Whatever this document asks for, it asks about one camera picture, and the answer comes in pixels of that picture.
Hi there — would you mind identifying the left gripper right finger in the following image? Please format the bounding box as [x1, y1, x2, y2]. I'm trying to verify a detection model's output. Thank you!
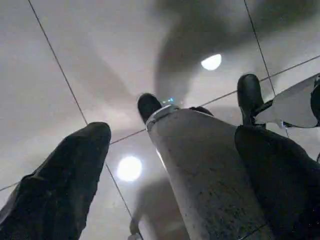
[234, 124, 320, 240]

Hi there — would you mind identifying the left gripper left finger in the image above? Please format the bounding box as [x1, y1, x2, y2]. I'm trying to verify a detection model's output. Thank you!
[0, 122, 112, 240]

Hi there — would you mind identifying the white held tube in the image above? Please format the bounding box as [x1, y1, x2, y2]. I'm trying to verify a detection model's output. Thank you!
[146, 105, 277, 240]

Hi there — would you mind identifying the black robot foot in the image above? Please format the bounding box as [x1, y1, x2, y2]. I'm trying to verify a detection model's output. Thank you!
[137, 93, 214, 124]
[237, 73, 274, 126]

